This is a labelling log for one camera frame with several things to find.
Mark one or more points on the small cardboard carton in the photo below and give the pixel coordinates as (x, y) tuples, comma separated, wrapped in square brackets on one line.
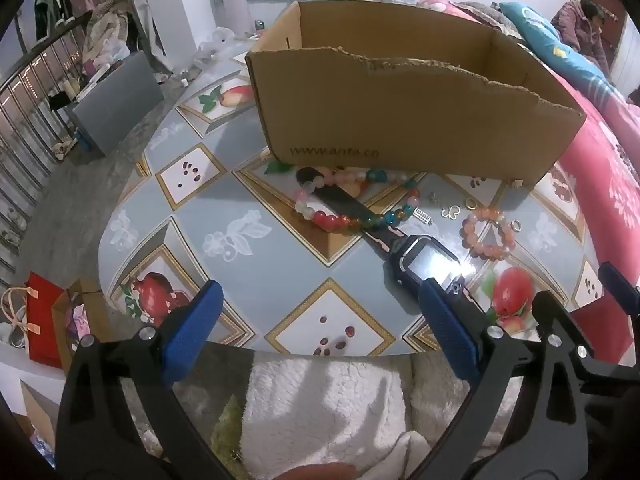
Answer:
[(40, 420)]

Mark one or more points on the white plastic bag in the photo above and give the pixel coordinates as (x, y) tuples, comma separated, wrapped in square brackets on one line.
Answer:
[(217, 40)]

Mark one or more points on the small silver bar charm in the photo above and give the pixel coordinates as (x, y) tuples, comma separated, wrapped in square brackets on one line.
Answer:
[(424, 215)]

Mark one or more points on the pile of light clothes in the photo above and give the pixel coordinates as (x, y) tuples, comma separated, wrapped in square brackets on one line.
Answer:
[(105, 35)]

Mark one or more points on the metal stair railing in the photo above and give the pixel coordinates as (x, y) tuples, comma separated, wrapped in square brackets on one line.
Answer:
[(25, 110)]

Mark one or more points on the pink floral quilt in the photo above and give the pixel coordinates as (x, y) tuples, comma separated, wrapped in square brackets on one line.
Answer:
[(610, 170)]

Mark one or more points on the grey fur blanket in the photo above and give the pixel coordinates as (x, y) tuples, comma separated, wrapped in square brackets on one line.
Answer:
[(480, 12)]

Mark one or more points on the white fleece blanket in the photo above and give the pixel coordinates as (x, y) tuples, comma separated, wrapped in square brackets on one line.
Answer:
[(325, 410)]

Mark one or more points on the green can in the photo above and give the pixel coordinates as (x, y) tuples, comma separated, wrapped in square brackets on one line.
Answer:
[(258, 25)]

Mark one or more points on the dark hanging jacket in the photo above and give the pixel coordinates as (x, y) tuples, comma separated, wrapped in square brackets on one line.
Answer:
[(52, 5)]

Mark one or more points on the beige shoe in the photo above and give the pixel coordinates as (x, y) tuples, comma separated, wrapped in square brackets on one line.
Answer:
[(65, 147)]

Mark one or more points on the brown cardboard box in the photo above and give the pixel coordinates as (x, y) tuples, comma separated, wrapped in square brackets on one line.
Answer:
[(400, 110)]

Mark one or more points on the black smart watch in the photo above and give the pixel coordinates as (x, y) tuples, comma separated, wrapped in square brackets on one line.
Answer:
[(430, 260)]

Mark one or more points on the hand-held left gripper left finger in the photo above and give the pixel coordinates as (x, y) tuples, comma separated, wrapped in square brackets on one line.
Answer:
[(192, 340)]

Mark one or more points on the brown paper bag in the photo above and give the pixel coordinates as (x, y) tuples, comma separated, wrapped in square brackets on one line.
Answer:
[(62, 320)]

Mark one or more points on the red paper bag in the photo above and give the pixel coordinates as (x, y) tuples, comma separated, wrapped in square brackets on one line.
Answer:
[(45, 325)]

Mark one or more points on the grey board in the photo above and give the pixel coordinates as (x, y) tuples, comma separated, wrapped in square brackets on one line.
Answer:
[(115, 105)]

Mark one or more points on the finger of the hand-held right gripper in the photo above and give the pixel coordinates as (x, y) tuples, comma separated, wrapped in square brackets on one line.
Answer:
[(545, 310), (620, 290)]

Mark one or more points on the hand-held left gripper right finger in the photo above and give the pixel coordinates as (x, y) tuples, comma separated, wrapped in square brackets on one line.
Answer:
[(447, 335)]

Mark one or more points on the blue printed pillow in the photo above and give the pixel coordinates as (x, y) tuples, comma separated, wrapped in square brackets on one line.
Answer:
[(545, 35)]

